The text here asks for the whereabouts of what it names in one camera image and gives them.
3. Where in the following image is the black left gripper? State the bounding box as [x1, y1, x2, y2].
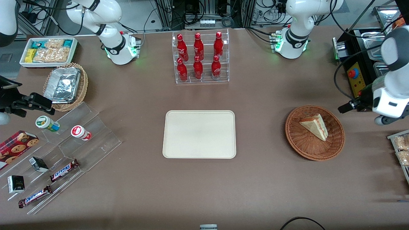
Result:
[338, 84, 375, 114]

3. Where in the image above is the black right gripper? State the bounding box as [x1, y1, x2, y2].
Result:
[0, 92, 55, 117]

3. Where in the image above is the triangular sandwich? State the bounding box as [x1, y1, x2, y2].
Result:
[299, 114, 328, 142]

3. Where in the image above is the light wicker basket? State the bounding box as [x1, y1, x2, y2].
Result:
[42, 62, 89, 112]

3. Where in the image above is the grey tray with snacks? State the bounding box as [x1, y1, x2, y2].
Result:
[387, 129, 409, 185]

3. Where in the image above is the round brown wicker basket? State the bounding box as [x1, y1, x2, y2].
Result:
[285, 105, 345, 161]

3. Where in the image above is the steel tray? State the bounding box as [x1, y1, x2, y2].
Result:
[372, 5, 402, 28]

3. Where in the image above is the cream plastic tray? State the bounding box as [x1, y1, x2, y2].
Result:
[162, 110, 236, 159]

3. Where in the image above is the green lid yogurt bottle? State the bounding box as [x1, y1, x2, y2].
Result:
[35, 116, 60, 133]

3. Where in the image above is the silver foil container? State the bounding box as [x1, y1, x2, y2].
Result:
[44, 67, 81, 104]

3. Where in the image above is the black control box yellow panel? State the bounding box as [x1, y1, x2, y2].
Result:
[332, 28, 392, 112]

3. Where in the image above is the white rectangular snack bin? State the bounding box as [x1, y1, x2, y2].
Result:
[19, 37, 78, 68]

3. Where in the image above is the large clear bag of crackers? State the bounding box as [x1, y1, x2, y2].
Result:
[33, 47, 71, 63]

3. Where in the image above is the red lid yogurt bottle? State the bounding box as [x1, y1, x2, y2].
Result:
[71, 125, 92, 141]

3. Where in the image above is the steel pan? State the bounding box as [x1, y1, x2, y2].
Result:
[373, 61, 390, 78]
[364, 31, 389, 60]

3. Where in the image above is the red plaid cookie box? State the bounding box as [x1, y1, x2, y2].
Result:
[0, 130, 40, 171]

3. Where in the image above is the small black box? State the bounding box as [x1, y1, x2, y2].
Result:
[7, 175, 25, 194]
[29, 157, 49, 173]

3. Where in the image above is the clear bag of biscuits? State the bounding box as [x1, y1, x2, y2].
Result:
[394, 134, 409, 151]
[396, 150, 409, 167]

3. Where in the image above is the clear acrylic stepped shelf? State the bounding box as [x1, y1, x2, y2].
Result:
[0, 102, 122, 215]

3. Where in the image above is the brown Snickers bar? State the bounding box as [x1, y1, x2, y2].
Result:
[50, 159, 80, 183]
[18, 185, 52, 209]

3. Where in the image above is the red cola bottle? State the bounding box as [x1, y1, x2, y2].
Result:
[177, 34, 189, 62]
[194, 32, 204, 61]
[193, 56, 204, 80]
[211, 55, 221, 80]
[177, 57, 188, 82]
[213, 31, 224, 59]

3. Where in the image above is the clear acrylic bottle rack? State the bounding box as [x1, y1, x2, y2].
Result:
[172, 29, 230, 84]

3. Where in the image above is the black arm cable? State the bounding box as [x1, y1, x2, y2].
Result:
[333, 45, 385, 100]

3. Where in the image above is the black loop cable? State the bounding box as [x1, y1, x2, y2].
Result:
[280, 216, 327, 230]

